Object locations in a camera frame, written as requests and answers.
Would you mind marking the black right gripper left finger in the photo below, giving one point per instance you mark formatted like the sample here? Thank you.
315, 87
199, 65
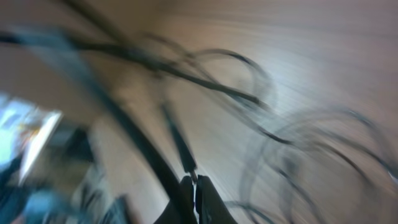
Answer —
183, 214

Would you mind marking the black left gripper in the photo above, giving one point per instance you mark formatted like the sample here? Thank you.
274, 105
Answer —
68, 183

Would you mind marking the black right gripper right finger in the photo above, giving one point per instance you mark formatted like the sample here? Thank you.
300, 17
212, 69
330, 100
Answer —
209, 205

